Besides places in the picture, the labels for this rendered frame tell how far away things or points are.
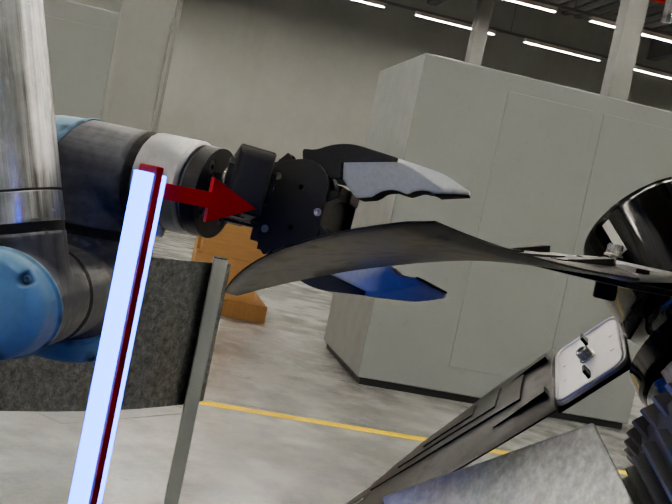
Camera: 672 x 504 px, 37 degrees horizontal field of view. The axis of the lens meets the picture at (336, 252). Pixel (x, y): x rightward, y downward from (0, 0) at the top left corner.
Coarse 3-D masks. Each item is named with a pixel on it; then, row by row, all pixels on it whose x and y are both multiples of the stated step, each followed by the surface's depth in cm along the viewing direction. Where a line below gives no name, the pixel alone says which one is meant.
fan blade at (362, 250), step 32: (384, 224) 51; (416, 224) 50; (288, 256) 59; (320, 256) 60; (352, 256) 60; (384, 256) 61; (416, 256) 61; (448, 256) 60; (480, 256) 57; (512, 256) 56; (544, 256) 65; (576, 256) 69; (256, 288) 69
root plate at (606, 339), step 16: (608, 320) 83; (592, 336) 82; (608, 336) 80; (624, 336) 79; (560, 352) 84; (608, 352) 78; (624, 352) 76; (560, 368) 82; (576, 368) 80; (592, 368) 78; (608, 368) 75; (560, 384) 79; (576, 384) 77; (592, 384) 76; (560, 400) 77
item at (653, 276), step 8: (584, 256) 75; (592, 256) 76; (616, 264) 73; (624, 264) 74; (632, 264) 73; (632, 272) 69; (656, 272) 70; (664, 272) 71; (624, 280) 66; (640, 280) 66; (648, 280) 66; (656, 280) 67; (664, 280) 67
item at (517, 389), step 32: (512, 384) 85; (544, 384) 80; (480, 416) 83; (512, 416) 79; (544, 416) 76; (416, 448) 90; (448, 448) 82; (480, 448) 78; (384, 480) 86; (416, 480) 80
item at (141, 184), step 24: (144, 192) 51; (144, 216) 51; (120, 240) 52; (120, 264) 52; (120, 288) 52; (120, 312) 51; (120, 336) 51; (96, 360) 53; (96, 384) 52; (96, 408) 52; (96, 432) 51; (96, 456) 52
